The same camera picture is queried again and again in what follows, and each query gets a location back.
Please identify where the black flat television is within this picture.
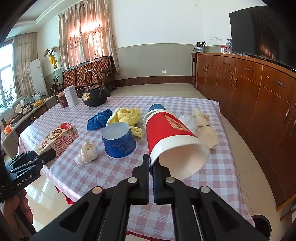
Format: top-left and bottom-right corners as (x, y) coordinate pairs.
(229, 6), (295, 69)

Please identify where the beige cloth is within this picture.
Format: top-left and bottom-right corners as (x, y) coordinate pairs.
(193, 108), (219, 150)

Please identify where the blue cloth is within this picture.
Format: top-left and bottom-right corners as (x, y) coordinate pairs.
(87, 109), (112, 131)

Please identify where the red white can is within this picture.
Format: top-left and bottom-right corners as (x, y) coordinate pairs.
(221, 46), (228, 54)

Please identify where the white air conditioner unit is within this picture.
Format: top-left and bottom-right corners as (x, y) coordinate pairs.
(30, 58), (48, 95)

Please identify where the black trash bin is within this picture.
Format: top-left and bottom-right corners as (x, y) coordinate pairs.
(252, 214), (272, 240)

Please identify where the small potted plant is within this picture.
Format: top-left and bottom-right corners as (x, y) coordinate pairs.
(193, 41), (208, 53)

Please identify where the low side cabinet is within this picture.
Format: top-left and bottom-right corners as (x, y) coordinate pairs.
(2, 96), (57, 158)

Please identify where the red paper cup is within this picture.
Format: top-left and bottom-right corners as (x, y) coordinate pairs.
(143, 109), (210, 179)

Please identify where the black cast iron teapot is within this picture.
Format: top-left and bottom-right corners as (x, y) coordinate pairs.
(82, 69), (110, 108)

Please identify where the red patterned rug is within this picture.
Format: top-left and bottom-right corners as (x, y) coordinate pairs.
(56, 187), (75, 205)

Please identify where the person's left hand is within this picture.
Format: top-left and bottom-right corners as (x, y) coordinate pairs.
(0, 189), (34, 239)

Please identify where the long wooden sideboard cabinet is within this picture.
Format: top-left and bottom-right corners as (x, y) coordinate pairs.
(191, 53), (295, 210)

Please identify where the yellow cloth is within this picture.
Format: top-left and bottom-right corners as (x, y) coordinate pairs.
(106, 108), (143, 138)

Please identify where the clear plastic bag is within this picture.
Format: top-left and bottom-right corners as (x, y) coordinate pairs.
(178, 114), (197, 134)

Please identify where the dark red tea canister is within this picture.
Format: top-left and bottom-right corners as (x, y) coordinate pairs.
(57, 91), (68, 108)

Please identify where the blue paper cup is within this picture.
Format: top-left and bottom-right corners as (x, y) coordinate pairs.
(102, 122), (137, 159)
(148, 103), (166, 113)

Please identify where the wooden sofa bench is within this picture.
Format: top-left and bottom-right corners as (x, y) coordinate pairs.
(62, 56), (117, 98)

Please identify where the pink checkered tablecloth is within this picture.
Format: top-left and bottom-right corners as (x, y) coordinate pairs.
(18, 96), (252, 224)

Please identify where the white tea tin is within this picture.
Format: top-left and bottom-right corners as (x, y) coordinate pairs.
(64, 85), (79, 108)

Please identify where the white tissue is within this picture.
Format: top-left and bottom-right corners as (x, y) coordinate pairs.
(75, 141), (99, 165)

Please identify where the pink patterned curtain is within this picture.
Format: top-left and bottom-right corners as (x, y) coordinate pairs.
(59, 1), (119, 71)

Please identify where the red snack carton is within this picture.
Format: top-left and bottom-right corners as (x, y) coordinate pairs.
(34, 123), (79, 169)

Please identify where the yellow artificial flower plant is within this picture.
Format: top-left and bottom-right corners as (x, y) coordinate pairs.
(44, 46), (58, 84)

